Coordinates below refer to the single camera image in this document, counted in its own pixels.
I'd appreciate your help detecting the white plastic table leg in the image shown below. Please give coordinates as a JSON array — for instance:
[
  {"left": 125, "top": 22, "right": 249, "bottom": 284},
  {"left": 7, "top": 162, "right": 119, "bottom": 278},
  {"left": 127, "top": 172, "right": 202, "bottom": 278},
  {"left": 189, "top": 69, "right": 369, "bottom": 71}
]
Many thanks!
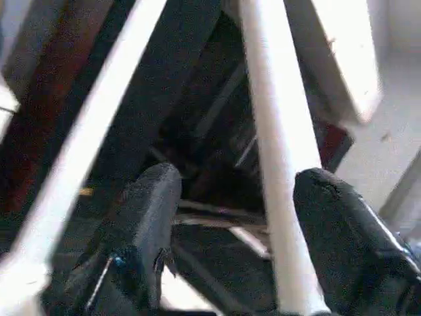
[{"left": 238, "top": 0, "right": 331, "bottom": 316}]

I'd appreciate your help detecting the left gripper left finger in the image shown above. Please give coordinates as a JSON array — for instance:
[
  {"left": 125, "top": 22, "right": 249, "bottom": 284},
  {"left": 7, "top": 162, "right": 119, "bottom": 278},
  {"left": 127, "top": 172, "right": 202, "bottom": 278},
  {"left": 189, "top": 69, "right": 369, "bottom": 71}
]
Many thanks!
[{"left": 66, "top": 163, "right": 182, "bottom": 316}]

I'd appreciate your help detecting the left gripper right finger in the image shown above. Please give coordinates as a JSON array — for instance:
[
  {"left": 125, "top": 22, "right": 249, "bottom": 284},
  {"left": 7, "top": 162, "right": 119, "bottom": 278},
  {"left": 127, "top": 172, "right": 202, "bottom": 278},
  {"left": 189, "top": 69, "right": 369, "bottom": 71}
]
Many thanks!
[{"left": 293, "top": 168, "right": 421, "bottom": 316}]

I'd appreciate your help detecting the white plastic table top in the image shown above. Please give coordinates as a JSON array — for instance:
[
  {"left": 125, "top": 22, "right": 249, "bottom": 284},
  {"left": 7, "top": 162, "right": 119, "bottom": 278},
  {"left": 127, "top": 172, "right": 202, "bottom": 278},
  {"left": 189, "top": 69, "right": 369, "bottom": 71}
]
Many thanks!
[{"left": 0, "top": 0, "right": 168, "bottom": 316}]

